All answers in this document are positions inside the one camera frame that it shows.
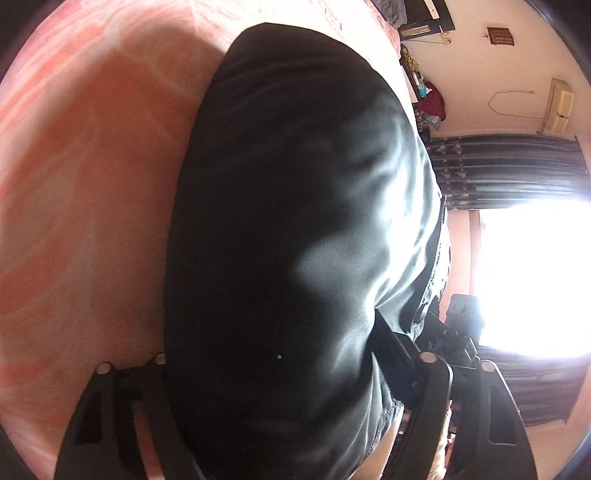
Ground cluttered bedside table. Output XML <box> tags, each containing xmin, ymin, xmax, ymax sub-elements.
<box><xmin>399</xmin><ymin>44</ymin><xmax>446</xmax><ymax>137</ymax></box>

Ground dark bed headboard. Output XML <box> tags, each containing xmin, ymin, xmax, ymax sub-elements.
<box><xmin>401</xmin><ymin>0</ymin><xmax>457</xmax><ymax>40</ymax></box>

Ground pink floral bed blanket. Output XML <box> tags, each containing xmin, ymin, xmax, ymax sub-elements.
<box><xmin>0</xmin><ymin>0</ymin><xmax>402</xmax><ymax>480</ymax></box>

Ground dark patterned curtain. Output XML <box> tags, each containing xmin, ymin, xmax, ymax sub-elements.
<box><xmin>422</xmin><ymin>134</ymin><xmax>591</xmax><ymax>425</ymax></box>

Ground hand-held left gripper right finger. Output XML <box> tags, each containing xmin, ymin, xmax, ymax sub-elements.
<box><xmin>369</xmin><ymin>309</ymin><xmax>539</xmax><ymax>480</ymax></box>

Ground cream wall box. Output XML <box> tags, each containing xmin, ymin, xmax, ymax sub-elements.
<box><xmin>540</xmin><ymin>78</ymin><xmax>575</xmax><ymax>137</ymax></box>

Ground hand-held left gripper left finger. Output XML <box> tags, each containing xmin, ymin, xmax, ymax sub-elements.
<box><xmin>53</xmin><ymin>353</ymin><xmax>206</xmax><ymax>480</ymax></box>

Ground black pants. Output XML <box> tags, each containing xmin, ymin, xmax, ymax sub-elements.
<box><xmin>164</xmin><ymin>22</ymin><xmax>451</xmax><ymax>480</ymax></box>

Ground bright window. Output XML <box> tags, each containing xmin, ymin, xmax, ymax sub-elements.
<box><xmin>470</xmin><ymin>196</ymin><xmax>591</xmax><ymax>358</ymax></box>

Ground thin wall cable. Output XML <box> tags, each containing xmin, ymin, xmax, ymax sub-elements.
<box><xmin>490</xmin><ymin>89</ymin><xmax>536</xmax><ymax>117</ymax></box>

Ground red cloth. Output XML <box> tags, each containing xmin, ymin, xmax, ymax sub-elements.
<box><xmin>418</xmin><ymin>82</ymin><xmax>448</xmax><ymax>121</ymax></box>

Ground grey pillow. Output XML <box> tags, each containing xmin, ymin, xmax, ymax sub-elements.
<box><xmin>373</xmin><ymin>0</ymin><xmax>409</xmax><ymax>26</ymax></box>

